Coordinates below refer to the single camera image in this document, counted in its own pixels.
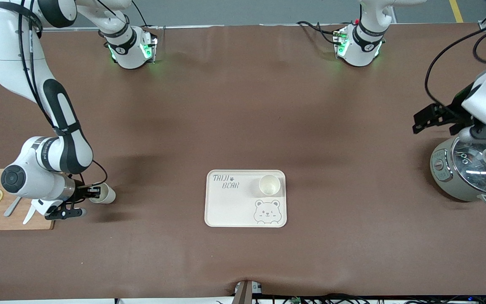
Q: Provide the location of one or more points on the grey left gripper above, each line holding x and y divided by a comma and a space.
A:
455, 108

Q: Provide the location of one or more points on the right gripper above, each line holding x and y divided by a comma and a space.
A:
81, 192

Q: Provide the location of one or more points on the white plastic cup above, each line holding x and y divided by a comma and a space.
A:
269, 185
107, 195

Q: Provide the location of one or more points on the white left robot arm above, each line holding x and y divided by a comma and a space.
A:
363, 52

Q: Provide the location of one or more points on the beige bear print tray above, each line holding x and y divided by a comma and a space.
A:
230, 207

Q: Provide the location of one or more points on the glass pot lid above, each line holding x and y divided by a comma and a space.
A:
471, 169

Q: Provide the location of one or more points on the white plastic knife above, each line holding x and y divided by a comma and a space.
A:
28, 217

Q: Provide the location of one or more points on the grey electric cooking pot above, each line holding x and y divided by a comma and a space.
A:
445, 185

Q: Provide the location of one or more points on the grey plastic knife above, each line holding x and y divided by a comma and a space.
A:
11, 209

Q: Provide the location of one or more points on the wooden cutting board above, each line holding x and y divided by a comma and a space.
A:
2, 222

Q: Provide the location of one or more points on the brown table cover mat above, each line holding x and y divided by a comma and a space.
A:
243, 105

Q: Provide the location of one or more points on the aluminium camera post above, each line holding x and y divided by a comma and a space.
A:
245, 293

